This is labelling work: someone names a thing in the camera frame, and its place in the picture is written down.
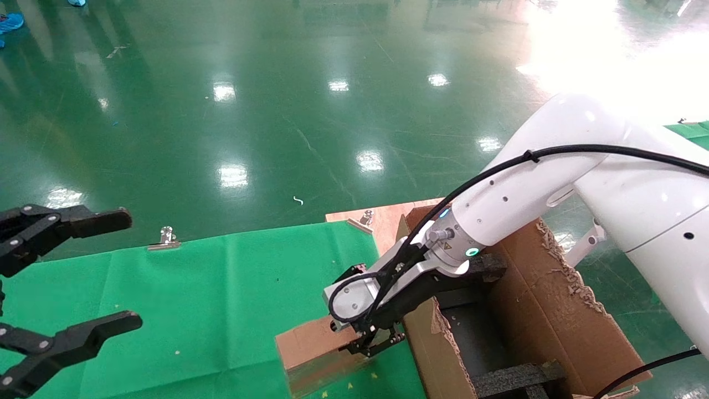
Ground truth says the thin black cable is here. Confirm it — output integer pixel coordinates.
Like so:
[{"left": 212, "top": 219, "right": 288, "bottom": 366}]
[{"left": 593, "top": 346, "right": 709, "bottom": 399}]

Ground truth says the green table cloth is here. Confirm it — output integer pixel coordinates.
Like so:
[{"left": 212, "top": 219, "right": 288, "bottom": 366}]
[{"left": 0, "top": 222, "right": 427, "bottom": 399}]

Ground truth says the small brown cardboard box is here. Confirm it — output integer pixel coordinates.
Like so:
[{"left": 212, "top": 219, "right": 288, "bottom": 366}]
[{"left": 275, "top": 316, "right": 410, "bottom": 398}]

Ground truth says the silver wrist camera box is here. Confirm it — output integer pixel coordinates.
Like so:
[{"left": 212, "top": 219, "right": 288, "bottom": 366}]
[{"left": 323, "top": 275, "right": 384, "bottom": 323}]

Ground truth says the silver camera mount bracket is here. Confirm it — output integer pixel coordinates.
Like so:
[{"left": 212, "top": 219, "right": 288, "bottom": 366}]
[{"left": 379, "top": 237, "right": 471, "bottom": 289}]

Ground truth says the large open cardboard carton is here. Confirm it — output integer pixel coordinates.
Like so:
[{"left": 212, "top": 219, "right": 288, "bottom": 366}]
[{"left": 388, "top": 204, "right": 653, "bottom": 399}]

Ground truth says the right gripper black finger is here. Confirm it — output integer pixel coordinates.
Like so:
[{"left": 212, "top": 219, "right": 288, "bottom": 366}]
[
  {"left": 338, "top": 326, "right": 406, "bottom": 358},
  {"left": 331, "top": 264, "right": 367, "bottom": 284}
]

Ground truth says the white metal bracket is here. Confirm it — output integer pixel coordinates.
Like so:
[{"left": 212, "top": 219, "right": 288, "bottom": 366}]
[{"left": 565, "top": 219, "right": 607, "bottom": 267}]

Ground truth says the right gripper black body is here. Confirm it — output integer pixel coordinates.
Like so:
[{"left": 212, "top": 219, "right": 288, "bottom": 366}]
[{"left": 361, "top": 265, "right": 472, "bottom": 337}]

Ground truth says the black foam insert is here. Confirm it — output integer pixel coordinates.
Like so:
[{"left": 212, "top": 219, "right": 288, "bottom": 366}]
[
  {"left": 438, "top": 252, "right": 507, "bottom": 311},
  {"left": 472, "top": 360, "right": 567, "bottom": 399}
]

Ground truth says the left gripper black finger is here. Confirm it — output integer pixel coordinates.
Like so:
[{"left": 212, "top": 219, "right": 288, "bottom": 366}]
[
  {"left": 0, "top": 204, "right": 133, "bottom": 278},
  {"left": 0, "top": 310, "right": 143, "bottom": 399}
]

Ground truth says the black camera cable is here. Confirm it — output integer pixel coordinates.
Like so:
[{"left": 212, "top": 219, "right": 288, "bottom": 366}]
[{"left": 328, "top": 145, "right": 709, "bottom": 323}]

